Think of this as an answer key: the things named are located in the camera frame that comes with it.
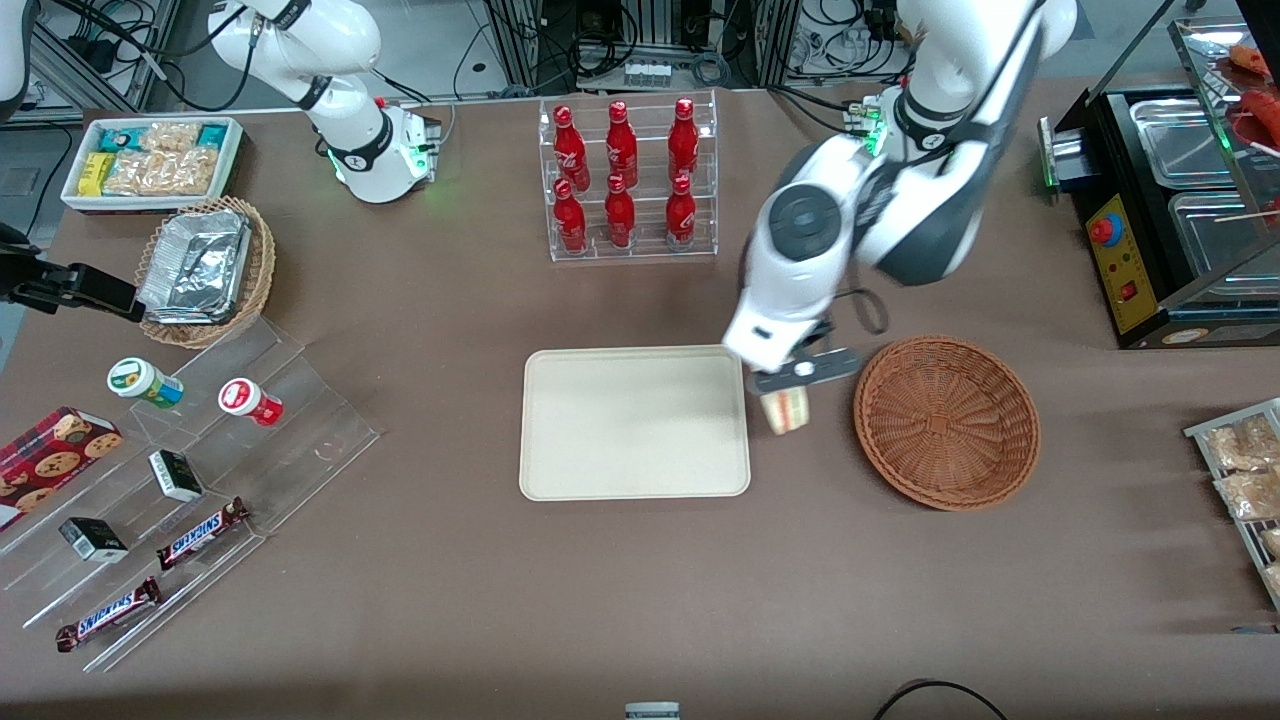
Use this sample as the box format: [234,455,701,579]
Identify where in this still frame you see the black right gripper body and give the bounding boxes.
[0,224,53,313]

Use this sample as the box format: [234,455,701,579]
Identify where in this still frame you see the triangle sandwich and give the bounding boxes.
[759,385,812,438]

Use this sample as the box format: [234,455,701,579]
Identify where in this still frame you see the light wicker basket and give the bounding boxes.
[134,196,278,350]

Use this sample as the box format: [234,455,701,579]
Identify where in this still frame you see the beige plastic tray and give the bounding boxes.
[518,345,752,502]

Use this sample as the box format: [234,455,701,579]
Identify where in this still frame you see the brown wicker basket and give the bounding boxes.
[853,334,1042,512]

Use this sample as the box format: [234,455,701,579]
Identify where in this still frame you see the tray of packaged snacks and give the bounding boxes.
[1184,397,1280,613]

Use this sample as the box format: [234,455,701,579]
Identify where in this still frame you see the white snack bin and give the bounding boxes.
[61,116,245,214]

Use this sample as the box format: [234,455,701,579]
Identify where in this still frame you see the stacked foil trays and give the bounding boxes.
[136,208,253,327]

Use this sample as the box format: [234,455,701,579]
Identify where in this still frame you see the green lid cup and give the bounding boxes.
[107,357,186,411]

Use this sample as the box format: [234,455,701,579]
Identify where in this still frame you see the large rice cracker bag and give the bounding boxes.
[102,147,220,197]

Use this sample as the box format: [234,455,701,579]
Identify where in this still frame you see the red drink bottle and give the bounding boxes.
[667,97,701,187]
[605,100,639,189]
[604,173,637,250]
[665,174,698,252]
[553,104,590,191]
[553,178,589,254]

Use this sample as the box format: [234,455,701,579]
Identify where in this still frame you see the clear acrylic bottle rack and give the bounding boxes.
[538,88,719,263]

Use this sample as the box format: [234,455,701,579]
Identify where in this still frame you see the small rice cracker bag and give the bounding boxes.
[140,121,202,154]

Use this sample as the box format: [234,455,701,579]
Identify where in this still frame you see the red cookie box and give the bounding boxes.
[0,406,125,532]

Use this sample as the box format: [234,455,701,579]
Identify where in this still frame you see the red lid cup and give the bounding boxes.
[218,378,285,428]

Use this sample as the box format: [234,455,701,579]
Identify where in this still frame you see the small black box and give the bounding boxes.
[58,517,130,565]
[148,450,205,503]

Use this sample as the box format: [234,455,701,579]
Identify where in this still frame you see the clear acrylic stepped display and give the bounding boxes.
[0,315,384,674]

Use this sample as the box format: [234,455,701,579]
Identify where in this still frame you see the Snickers bar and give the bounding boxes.
[156,497,252,572]
[55,577,164,654]

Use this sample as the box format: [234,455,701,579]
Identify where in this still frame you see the black food warmer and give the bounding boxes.
[1038,0,1280,351]

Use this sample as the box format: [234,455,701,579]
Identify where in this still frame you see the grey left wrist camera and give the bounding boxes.
[747,347,864,395]

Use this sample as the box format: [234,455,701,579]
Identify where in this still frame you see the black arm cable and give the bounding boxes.
[846,287,892,338]

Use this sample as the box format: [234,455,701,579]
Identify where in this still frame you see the black table cable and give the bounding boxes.
[873,679,1009,720]

